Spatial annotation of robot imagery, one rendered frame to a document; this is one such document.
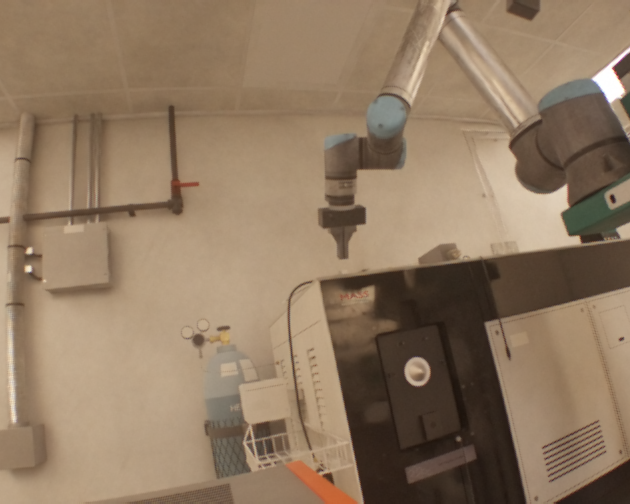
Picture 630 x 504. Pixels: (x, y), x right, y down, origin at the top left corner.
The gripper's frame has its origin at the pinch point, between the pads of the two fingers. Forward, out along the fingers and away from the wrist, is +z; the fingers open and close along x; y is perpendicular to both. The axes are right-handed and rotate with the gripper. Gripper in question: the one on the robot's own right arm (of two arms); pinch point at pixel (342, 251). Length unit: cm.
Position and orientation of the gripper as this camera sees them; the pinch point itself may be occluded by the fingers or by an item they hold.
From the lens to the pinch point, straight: 114.6
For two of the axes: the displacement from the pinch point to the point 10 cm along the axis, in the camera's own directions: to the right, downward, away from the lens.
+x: 9.7, -1.3, 2.3
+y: 2.6, 3.3, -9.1
